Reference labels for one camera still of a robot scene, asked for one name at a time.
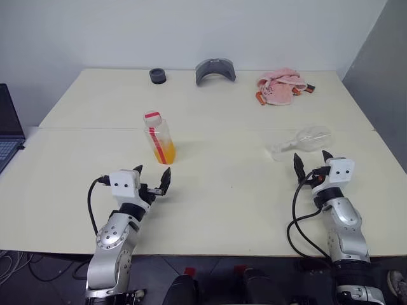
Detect dark rounded shape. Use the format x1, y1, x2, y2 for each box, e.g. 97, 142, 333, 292
242, 268, 287, 305
163, 274, 200, 305

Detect white floor cables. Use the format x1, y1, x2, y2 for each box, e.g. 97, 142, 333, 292
0, 250, 33, 282

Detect clear bottle with orange juice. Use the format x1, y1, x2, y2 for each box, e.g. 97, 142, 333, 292
142, 116, 176, 165

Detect black floor cable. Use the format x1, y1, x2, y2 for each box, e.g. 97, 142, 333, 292
28, 254, 93, 283

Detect grey shoe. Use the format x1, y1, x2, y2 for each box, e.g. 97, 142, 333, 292
387, 269, 407, 300

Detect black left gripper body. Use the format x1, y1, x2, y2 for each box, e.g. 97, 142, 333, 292
136, 181, 164, 210

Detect black round cylinder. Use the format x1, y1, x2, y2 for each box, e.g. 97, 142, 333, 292
149, 67, 168, 85

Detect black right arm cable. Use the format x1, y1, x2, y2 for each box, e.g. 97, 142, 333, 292
287, 173, 335, 259

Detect orange and black clip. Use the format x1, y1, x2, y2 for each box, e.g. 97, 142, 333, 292
292, 83, 316, 97

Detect clear plastic wine glass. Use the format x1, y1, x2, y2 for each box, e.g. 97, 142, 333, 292
266, 125, 335, 162

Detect white bottle cap red tape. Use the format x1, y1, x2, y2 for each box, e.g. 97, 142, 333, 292
143, 110, 163, 128

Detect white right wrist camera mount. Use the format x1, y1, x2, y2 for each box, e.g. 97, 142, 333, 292
311, 156, 355, 193

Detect grey curved visor shell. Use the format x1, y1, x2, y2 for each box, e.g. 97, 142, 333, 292
195, 58, 237, 88

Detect dark laptop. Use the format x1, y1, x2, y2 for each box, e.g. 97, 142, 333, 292
0, 83, 26, 174

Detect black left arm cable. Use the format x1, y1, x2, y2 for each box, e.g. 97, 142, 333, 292
87, 175, 113, 236

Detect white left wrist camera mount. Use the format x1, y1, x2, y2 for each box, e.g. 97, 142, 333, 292
109, 170, 150, 211

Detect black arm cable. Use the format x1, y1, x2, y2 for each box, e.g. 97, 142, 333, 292
287, 173, 335, 259
87, 175, 113, 236

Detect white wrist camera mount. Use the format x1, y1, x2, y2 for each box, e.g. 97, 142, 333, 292
311, 156, 355, 193
109, 170, 150, 211

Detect pink towel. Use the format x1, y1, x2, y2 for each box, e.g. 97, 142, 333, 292
256, 67, 308, 106

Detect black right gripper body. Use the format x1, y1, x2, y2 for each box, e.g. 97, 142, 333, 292
305, 166, 331, 192

